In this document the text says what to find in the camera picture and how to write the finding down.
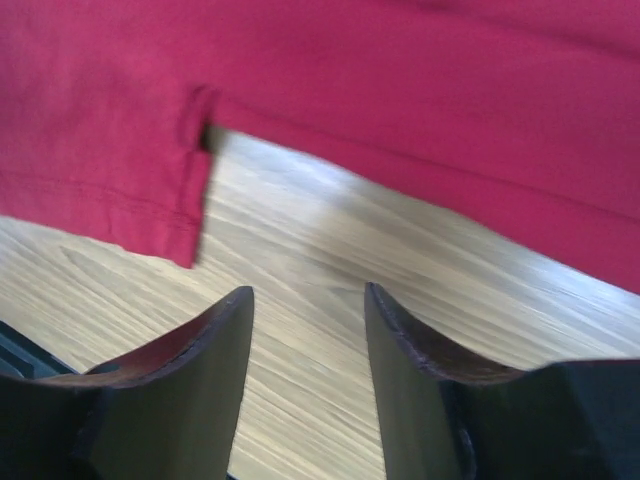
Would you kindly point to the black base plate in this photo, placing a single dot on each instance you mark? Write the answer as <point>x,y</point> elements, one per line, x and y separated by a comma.
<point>21,357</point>

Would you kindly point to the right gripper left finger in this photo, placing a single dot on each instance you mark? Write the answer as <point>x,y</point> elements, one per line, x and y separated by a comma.
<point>166,410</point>

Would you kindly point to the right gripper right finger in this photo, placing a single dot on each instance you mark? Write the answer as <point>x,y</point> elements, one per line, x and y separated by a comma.
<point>446,412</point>

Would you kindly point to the red t shirt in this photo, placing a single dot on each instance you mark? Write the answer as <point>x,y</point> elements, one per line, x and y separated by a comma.
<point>521,115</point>

